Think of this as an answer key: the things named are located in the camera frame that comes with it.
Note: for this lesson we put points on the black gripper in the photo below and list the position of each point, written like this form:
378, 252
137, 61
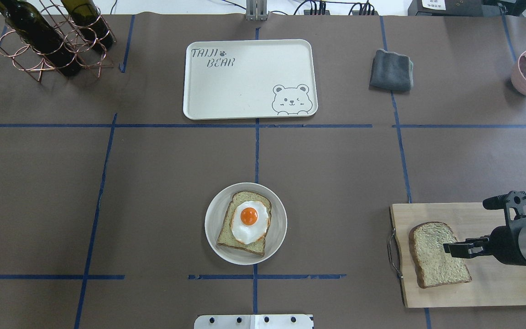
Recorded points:
503, 244

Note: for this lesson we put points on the bread slice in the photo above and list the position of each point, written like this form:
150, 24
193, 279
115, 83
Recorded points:
435, 267
226, 238

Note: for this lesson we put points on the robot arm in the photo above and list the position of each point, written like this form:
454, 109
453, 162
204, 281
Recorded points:
522, 246

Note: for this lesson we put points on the cream bear tray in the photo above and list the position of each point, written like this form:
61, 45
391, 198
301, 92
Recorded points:
244, 79

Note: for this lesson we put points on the bamboo cutting board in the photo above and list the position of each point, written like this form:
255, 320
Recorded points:
493, 283

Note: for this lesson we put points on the grey folded cloth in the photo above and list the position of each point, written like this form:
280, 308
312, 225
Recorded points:
392, 71

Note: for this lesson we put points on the fried egg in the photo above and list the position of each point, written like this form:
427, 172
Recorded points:
250, 222

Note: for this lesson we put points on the white round plate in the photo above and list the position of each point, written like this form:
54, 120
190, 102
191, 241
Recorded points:
214, 224

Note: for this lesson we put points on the dark wine bottle lower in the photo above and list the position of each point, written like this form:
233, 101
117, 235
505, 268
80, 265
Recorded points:
85, 14

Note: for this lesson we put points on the dark wine bottle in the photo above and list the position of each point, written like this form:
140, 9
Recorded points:
31, 26
85, 14

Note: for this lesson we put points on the dark wine bottle upper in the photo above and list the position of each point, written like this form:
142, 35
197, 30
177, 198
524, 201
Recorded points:
31, 26

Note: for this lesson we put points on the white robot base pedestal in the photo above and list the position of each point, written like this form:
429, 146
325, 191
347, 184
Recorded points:
255, 321

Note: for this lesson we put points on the copper wire bottle rack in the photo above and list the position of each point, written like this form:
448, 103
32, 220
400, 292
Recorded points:
28, 60

